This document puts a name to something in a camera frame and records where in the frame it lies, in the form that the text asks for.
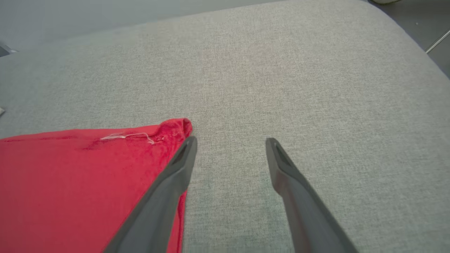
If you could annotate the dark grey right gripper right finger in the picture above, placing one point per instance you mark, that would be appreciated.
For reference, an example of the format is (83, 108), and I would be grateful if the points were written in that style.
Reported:
(306, 218)

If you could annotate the grey fabric sofa cushion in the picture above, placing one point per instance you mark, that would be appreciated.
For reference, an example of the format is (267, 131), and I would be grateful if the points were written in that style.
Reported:
(281, 88)

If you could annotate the red and white shirt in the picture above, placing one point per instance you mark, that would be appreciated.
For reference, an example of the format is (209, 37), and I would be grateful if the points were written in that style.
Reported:
(70, 186)

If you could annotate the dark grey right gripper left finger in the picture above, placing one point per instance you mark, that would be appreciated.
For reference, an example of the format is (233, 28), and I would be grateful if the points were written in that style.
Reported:
(158, 211)

